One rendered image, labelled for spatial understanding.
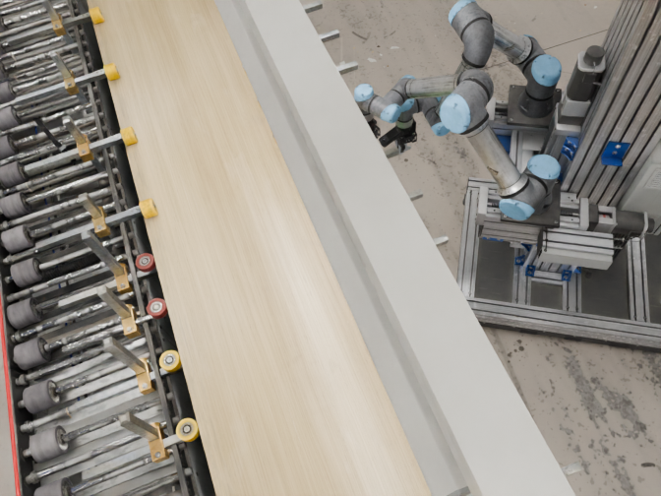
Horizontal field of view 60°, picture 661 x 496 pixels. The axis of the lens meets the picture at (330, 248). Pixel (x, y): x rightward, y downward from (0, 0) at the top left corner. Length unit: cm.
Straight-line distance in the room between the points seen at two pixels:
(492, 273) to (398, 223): 255
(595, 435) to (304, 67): 271
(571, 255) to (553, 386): 99
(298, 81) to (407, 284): 31
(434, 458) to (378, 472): 148
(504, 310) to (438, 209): 84
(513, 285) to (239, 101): 168
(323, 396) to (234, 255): 71
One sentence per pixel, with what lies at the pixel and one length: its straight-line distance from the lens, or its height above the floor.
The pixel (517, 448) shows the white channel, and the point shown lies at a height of 246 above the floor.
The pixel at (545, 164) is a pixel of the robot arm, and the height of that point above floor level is 127.
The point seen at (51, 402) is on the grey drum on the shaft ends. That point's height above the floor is 83.
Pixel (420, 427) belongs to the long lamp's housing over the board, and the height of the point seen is 237.
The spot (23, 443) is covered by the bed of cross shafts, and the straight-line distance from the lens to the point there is 261.
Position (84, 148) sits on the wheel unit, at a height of 97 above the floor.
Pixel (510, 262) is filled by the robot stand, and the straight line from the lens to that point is 319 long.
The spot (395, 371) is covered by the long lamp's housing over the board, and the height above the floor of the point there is 237.
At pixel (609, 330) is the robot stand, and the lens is 316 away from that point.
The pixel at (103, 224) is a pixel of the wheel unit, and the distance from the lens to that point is 264.
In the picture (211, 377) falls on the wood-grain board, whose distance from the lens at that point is 226.
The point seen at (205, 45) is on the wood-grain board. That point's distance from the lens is 330.
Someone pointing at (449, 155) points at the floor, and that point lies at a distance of 380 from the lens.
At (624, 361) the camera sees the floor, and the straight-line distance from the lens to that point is 337.
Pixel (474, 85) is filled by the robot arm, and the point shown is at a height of 157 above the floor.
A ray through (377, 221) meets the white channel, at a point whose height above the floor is 246.
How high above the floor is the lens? 298
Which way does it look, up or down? 61 degrees down
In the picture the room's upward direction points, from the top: 10 degrees counter-clockwise
